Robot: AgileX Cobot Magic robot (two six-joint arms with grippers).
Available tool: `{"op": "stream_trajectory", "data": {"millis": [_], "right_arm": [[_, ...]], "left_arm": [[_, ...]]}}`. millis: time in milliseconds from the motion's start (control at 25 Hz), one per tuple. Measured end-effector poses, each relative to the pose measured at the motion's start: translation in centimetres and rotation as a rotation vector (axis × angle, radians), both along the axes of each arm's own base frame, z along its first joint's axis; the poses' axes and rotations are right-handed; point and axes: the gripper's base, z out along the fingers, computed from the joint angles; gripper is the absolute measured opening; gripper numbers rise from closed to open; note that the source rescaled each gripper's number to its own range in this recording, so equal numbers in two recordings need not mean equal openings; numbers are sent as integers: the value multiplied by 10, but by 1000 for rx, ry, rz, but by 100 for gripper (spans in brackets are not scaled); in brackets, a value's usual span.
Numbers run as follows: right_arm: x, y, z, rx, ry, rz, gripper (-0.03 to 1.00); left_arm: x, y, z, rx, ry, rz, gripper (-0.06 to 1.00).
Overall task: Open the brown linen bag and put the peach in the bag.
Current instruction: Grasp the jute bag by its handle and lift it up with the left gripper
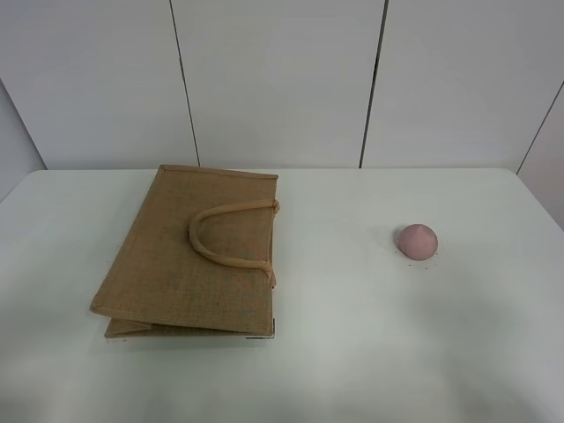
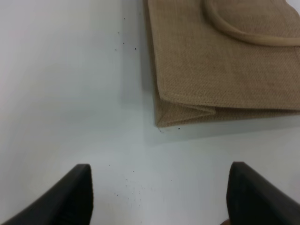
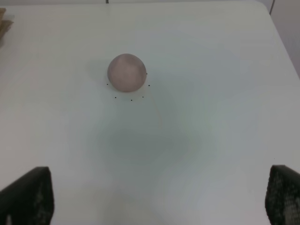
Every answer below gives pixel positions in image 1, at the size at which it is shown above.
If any pink peach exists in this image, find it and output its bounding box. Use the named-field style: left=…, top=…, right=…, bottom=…
left=397, top=224, right=438, bottom=261

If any brown linen tote bag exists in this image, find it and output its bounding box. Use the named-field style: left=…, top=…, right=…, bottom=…
left=90, top=165, right=279, bottom=338

